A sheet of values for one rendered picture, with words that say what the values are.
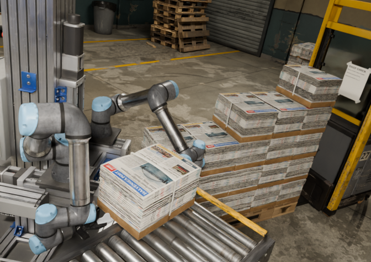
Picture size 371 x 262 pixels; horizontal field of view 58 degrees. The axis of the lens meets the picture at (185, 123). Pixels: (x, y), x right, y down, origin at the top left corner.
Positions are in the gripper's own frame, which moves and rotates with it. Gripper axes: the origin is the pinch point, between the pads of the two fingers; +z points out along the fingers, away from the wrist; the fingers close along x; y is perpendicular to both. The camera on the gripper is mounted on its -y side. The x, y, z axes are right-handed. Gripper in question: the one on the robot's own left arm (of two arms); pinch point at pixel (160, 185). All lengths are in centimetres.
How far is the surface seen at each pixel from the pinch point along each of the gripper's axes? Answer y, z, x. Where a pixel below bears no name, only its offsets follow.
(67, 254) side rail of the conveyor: 1, 62, 11
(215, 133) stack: 4, -72, -16
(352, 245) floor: -79, -157, 88
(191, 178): 20.1, 6.5, 23.0
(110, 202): 8.4, 36.0, 3.0
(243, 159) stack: -10, -82, 6
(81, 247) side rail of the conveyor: 1, 56, 11
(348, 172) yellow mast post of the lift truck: -28, -175, 61
